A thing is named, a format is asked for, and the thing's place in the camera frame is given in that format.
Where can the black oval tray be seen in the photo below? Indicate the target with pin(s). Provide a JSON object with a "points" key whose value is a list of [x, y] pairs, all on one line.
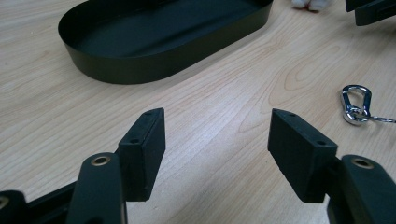
{"points": [[130, 67]]}

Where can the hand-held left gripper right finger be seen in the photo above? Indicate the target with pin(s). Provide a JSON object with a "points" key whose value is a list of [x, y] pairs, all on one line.
{"points": [[300, 155]]}

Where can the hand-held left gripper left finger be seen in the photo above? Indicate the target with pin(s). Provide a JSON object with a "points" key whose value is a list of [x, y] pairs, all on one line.
{"points": [[141, 161]]}

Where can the white plush toy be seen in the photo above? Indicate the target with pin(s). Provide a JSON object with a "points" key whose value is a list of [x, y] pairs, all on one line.
{"points": [[311, 3]]}

